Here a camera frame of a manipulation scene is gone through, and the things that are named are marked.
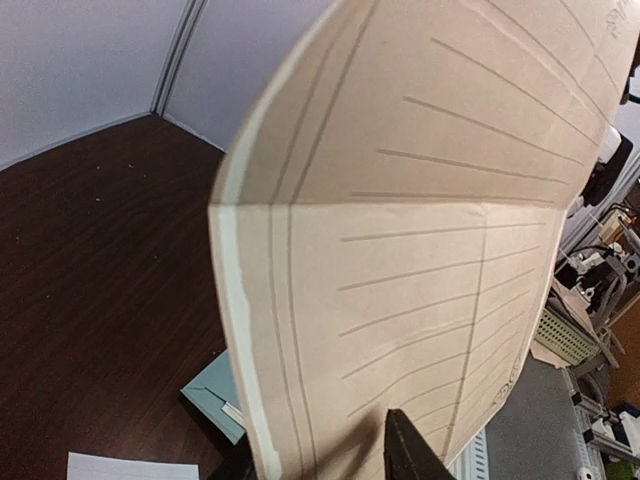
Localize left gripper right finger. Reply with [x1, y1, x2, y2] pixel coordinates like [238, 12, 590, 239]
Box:
[384, 409, 455, 480]

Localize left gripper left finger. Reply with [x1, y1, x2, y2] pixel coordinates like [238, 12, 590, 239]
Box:
[208, 435, 255, 480]

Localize light blue envelope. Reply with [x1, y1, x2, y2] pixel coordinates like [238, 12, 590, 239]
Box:
[181, 350, 246, 445]

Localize white sticker sheet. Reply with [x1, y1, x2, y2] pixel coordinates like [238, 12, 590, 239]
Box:
[67, 452, 200, 480]

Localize beige decorated lined sheet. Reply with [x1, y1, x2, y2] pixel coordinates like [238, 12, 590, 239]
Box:
[209, 1, 639, 479]

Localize white letter paper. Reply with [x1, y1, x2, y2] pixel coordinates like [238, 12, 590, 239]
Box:
[222, 402, 243, 424]

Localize front aluminium rail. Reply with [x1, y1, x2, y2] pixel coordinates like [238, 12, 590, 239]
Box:
[448, 429, 489, 480]

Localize left aluminium frame post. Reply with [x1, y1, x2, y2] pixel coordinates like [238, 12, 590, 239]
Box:
[150, 0, 208, 117]

